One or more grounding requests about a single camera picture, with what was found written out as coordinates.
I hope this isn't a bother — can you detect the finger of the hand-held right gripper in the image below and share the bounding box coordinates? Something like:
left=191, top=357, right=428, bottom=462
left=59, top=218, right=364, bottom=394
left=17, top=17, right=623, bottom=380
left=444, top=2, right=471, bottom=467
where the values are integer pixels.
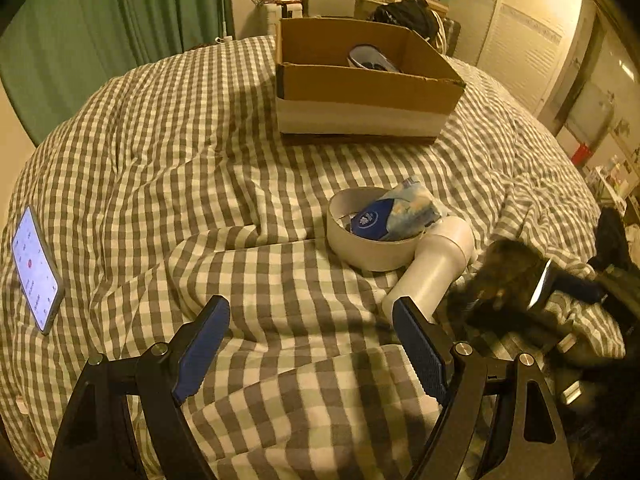
left=444, top=238, right=553, bottom=332

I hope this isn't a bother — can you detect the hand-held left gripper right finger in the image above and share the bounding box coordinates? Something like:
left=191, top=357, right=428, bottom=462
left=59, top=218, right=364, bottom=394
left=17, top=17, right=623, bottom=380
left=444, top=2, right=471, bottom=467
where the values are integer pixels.
left=391, top=297, right=576, bottom=480

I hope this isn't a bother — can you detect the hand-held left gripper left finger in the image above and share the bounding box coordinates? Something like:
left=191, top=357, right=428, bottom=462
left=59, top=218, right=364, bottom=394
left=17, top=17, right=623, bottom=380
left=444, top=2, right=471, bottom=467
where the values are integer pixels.
left=48, top=295, right=232, bottom=480

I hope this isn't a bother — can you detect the white hair dryer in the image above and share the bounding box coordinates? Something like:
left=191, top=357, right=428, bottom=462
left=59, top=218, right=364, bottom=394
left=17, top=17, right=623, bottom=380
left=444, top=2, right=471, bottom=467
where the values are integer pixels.
left=382, top=215, right=475, bottom=325

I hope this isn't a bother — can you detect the cardboard box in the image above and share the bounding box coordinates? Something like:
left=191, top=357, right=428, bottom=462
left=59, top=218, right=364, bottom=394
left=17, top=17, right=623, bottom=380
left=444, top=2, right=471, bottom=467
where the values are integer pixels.
left=275, top=17, right=467, bottom=144

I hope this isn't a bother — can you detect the round white container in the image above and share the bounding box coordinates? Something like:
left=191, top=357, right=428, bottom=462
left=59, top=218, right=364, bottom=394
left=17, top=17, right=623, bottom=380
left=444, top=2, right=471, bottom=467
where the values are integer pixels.
left=327, top=186, right=432, bottom=272

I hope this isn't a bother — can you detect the blue and white packet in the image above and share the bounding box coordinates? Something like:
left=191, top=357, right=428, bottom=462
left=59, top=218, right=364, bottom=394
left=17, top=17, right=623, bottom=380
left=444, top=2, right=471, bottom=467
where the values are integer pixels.
left=346, top=176, right=446, bottom=243

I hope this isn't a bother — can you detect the grey checkered blanket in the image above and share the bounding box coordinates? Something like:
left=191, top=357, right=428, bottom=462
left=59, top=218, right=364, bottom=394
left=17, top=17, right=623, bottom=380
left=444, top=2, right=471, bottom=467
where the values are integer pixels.
left=0, top=35, right=627, bottom=480

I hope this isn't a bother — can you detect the smartphone with lit screen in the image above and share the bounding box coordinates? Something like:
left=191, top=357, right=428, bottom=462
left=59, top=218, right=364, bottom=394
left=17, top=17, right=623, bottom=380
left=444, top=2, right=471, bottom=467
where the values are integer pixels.
left=11, top=205, right=66, bottom=335

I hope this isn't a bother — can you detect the white wardrobe door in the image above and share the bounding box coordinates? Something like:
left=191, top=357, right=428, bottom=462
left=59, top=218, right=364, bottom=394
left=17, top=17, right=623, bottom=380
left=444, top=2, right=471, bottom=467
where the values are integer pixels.
left=470, top=0, right=598, bottom=117

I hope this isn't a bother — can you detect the white and blue slipper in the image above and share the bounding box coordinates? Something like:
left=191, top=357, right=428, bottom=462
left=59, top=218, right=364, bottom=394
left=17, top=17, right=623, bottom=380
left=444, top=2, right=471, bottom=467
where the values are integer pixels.
left=347, top=45, right=401, bottom=72

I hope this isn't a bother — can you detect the black bag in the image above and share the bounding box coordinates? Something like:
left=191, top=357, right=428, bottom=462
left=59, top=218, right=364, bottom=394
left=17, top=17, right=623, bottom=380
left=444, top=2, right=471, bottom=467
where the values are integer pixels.
left=372, top=0, right=441, bottom=37

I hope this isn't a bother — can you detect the green curtain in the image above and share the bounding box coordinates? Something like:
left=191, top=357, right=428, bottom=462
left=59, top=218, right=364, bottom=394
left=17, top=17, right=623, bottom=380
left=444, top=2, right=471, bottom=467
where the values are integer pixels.
left=0, top=0, right=235, bottom=145

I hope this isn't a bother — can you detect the white cable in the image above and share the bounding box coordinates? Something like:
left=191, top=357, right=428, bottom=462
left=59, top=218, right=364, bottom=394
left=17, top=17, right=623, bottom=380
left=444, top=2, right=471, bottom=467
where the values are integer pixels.
left=431, top=10, right=450, bottom=54

